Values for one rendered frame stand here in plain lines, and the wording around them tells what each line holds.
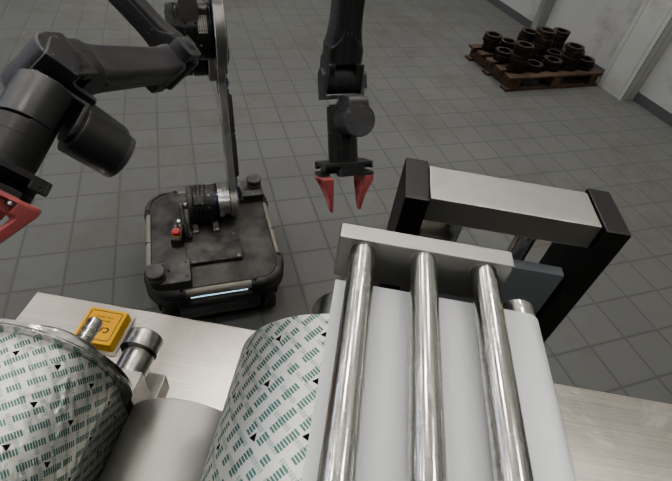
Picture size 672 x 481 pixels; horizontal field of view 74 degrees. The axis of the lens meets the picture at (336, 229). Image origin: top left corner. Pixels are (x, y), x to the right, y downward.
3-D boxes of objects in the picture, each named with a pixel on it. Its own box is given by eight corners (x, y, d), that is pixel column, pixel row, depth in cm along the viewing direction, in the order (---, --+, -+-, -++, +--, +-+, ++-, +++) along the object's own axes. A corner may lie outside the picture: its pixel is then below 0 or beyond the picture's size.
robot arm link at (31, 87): (11, 69, 47) (33, 54, 43) (74, 109, 52) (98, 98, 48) (-23, 122, 44) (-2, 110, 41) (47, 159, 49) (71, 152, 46)
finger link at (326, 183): (360, 213, 87) (358, 165, 85) (325, 217, 85) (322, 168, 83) (348, 206, 93) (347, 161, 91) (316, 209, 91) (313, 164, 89)
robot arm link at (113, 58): (148, 71, 89) (186, 33, 86) (169, 95, 90) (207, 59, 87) (-24, 83, 49) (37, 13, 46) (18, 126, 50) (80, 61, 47)
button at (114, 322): (131, 319, 82) (128, 312, 81) (113, 353, 77) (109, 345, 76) (94, 313, 82) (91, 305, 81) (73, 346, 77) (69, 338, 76)
